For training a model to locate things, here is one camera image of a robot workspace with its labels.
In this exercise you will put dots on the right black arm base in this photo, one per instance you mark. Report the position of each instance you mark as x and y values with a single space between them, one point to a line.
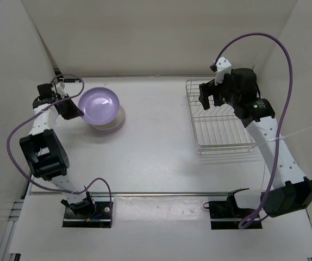
224 217

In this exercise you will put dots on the purple plastic plate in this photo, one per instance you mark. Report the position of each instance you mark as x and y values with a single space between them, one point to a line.
99 106

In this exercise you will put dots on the white plastic plate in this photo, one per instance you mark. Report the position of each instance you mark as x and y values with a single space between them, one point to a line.
120 115

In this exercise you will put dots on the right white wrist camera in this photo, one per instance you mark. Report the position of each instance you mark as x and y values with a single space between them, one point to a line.
222 67

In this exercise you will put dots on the black label sticker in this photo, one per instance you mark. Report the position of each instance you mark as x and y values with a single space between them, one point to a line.
70 80

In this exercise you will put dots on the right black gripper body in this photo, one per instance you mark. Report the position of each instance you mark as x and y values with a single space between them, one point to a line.
223 92

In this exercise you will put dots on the metal wire dish rack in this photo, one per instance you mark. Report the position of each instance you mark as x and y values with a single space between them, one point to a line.
216 130

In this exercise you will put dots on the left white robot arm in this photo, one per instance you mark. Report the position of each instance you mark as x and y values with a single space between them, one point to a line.
44 152

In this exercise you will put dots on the blue plastic plate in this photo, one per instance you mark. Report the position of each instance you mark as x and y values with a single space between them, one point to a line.
109 127

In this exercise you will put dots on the white zip tie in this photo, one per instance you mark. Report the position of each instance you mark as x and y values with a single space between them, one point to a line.
282 137

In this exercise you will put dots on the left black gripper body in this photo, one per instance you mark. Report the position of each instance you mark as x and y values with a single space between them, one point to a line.
64 110

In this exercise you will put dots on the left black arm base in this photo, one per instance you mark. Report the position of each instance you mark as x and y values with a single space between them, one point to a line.
88 213

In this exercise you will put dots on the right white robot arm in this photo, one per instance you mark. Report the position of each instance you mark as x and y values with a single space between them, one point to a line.
290 190

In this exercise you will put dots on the pink plastic plate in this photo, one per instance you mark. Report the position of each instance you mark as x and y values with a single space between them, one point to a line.
107 130

